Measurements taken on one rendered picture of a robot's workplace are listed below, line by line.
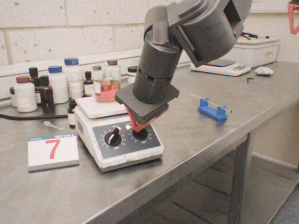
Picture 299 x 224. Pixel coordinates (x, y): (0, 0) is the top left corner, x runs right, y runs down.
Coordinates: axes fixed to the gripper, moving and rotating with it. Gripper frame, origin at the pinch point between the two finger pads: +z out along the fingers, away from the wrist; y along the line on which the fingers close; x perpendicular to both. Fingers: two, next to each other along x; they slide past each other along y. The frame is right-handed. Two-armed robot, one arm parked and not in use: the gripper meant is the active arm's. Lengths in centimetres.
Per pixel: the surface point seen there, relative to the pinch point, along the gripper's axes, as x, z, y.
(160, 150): 6.0, 1.9, -0.8
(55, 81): -37.5, 20.7, -6.5
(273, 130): 21, 80, -132
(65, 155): -6.4, 6.9, 11.8
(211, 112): 4.2, 10.6, -28.5
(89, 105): -11.4, 2.8, 2.5
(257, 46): -12, 25, -108
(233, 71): -10, 28, -81
